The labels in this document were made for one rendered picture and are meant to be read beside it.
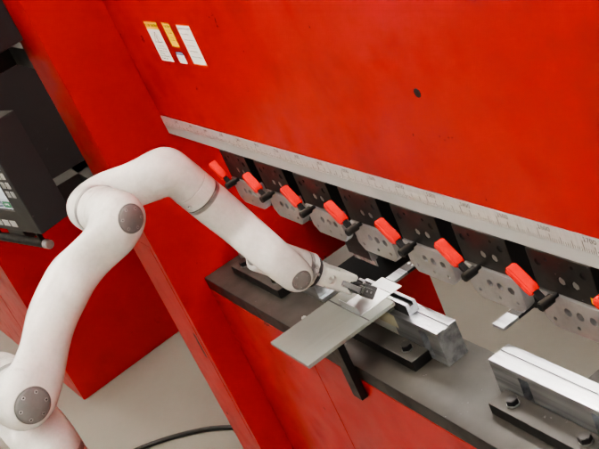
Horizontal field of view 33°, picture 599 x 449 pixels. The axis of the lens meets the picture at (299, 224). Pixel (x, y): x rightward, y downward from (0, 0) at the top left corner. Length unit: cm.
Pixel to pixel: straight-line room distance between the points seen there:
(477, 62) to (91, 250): 83
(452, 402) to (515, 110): 86
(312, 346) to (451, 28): 102
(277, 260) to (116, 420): 246
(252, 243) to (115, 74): 98
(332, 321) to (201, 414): 188
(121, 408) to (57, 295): 261
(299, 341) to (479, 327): 167
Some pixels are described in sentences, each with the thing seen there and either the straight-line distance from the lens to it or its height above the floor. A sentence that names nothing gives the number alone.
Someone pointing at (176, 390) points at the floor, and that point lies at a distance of 446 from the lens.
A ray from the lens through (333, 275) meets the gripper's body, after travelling 231.
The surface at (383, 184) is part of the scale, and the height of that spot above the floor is 139.
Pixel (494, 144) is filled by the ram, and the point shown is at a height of 154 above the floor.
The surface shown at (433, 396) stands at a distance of 226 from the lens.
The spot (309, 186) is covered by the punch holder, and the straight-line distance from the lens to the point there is 233.
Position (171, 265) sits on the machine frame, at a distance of 313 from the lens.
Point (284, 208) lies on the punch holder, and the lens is 254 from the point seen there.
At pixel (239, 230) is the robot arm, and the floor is 137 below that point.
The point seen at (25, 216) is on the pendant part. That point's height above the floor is 131.
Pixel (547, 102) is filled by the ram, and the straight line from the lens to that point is 149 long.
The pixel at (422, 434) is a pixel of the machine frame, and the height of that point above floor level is 76.
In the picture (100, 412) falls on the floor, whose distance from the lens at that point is 462.
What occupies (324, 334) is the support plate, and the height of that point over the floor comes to 100.
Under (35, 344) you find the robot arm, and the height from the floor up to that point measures 144.
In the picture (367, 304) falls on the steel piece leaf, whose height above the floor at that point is 100.
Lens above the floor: 223
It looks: 25 degrees down
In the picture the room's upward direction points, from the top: 25 degrees counter-clockwise
